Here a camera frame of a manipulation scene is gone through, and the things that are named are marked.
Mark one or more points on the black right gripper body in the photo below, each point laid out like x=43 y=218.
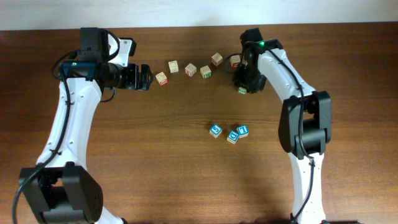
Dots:
x=248 y=79

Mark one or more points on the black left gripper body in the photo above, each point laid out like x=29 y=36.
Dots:
x=125 y=76

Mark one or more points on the green animal wooden block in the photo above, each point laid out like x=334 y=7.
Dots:
x=242 y=90

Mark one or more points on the blue L wooden block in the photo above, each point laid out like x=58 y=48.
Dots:
x=242 y=131

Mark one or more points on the blue D wooden block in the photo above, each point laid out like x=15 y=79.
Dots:
x=232 y=137

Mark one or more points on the blue 5 wooden block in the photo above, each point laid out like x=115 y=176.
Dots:
x=215 y=130

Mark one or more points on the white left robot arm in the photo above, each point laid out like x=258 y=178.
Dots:
x=59 y=188

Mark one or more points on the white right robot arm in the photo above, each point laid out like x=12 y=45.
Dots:
x=305 y=120

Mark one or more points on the red U wooden block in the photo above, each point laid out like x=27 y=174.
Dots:
x=235 y=61

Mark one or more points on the plain tan wooden block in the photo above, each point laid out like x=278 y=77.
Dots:
x=216 y=59

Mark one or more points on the green R wooden block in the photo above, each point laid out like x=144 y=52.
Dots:
x=205 y=71

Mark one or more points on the red G wooden block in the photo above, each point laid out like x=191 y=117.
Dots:
x=161 y=78

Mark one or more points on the picture wooden block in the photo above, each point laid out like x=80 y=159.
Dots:
x=190 y=69

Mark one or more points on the green-sided J wooden block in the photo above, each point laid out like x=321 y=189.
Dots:
x=173 y=66

